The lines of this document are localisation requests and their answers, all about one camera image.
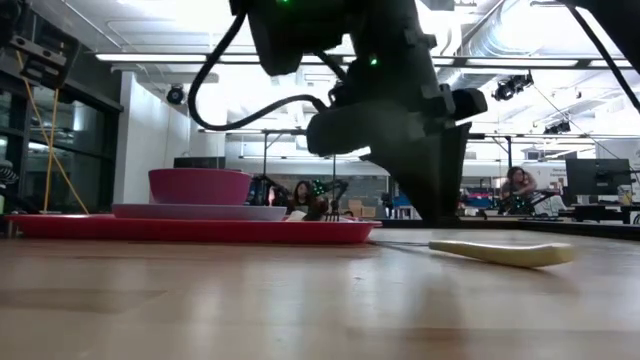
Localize lilac plastic plate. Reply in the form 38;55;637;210
110;202;288;222

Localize black ceiling spotlight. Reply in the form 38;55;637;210
165;83;187;106

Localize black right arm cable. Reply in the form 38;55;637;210
186;7;331;133

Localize red plastic bowl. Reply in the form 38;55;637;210
148;167;254;206

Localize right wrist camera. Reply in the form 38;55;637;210
247;0;349;77

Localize knife with cream handle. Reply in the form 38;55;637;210
369;239;577;270

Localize black computer monitor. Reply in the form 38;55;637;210
564;158;633;197
172;156;227;170

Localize long white light bar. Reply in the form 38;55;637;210
94;52;634;69

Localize black metal rig frame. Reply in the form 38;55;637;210
199;128;341;194
469;132;516;171

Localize red plastic tray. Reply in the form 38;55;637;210
4;213;384;246

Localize yellow cable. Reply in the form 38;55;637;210
43;87;61;212
14;49;90;215

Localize cardboard box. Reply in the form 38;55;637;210
349;198;377;219

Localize black ceiling camera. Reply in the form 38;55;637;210
542;119;572;136
491;72;535;104

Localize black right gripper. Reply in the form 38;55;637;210
305;0;490;226

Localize person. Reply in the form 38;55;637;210
285;180;321;215
499;165;539;216
0;159;20;214

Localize silver ventilation duct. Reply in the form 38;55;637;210
442;0;569;86

